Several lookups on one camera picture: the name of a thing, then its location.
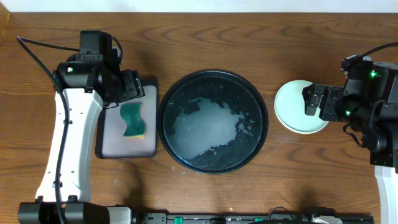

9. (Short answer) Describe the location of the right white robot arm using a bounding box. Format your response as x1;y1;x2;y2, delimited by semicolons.
302;55;397;223

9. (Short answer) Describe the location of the black rail with green clips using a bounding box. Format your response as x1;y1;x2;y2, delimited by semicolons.
139;207;374;224

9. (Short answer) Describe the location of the round black tray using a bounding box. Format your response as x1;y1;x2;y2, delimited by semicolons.
157;70;269;174

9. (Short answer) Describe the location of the black rectangular soap tray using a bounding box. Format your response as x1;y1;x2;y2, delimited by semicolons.
95;80;158;159

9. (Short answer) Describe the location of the green yellow sponge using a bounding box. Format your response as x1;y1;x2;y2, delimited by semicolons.
120;103;146;139

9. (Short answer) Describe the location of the mint green plate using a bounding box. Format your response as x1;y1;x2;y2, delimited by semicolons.
274;80;328;134

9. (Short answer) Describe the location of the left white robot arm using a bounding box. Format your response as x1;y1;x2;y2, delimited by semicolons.
18;60;145;223

